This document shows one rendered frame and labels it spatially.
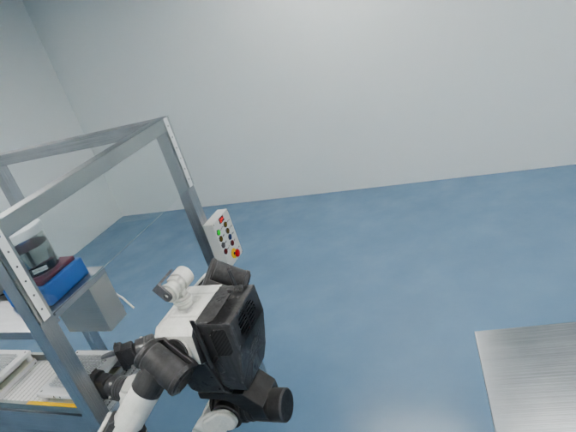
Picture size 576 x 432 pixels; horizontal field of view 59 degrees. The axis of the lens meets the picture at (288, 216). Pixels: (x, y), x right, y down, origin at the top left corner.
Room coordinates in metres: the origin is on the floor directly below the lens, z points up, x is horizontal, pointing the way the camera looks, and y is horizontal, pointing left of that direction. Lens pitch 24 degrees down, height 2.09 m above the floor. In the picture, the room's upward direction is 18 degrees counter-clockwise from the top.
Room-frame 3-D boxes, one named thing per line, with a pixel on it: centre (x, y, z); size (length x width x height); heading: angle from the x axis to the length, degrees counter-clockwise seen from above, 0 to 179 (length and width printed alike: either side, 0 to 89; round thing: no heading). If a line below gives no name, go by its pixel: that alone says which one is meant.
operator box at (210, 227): (2.34, 0.35, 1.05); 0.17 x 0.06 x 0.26; 154
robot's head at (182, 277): (1.42, 0.40, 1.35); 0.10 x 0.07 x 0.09; 154
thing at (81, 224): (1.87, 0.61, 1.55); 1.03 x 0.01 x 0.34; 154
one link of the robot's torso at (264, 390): (1.38, 0.32, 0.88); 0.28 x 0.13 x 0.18; 64
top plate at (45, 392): (1.69, 0.97, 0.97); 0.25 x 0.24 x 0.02; 154
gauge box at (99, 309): (1.77, 0.85, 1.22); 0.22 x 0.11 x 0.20; 64
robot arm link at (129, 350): (1.71, 0.74, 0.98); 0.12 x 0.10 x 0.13; 96
